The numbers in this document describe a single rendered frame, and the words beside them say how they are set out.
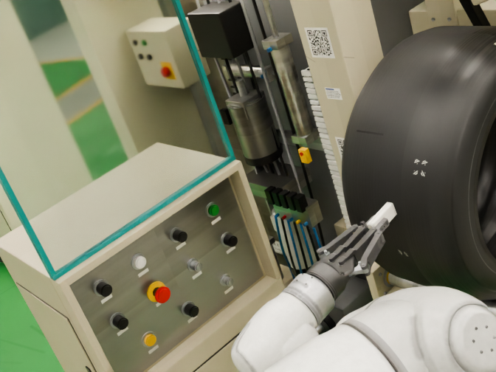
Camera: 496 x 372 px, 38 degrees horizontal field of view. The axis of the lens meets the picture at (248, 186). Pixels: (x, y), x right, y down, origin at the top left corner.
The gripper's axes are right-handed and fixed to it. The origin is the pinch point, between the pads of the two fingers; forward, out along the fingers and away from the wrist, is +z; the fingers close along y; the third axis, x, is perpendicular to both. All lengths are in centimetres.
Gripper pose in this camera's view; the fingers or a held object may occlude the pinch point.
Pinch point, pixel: (381, 218)
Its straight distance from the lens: 145.5
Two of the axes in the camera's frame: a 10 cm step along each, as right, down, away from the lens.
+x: 4.0, 7.7, 5.0
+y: -6.3, -1.7, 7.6
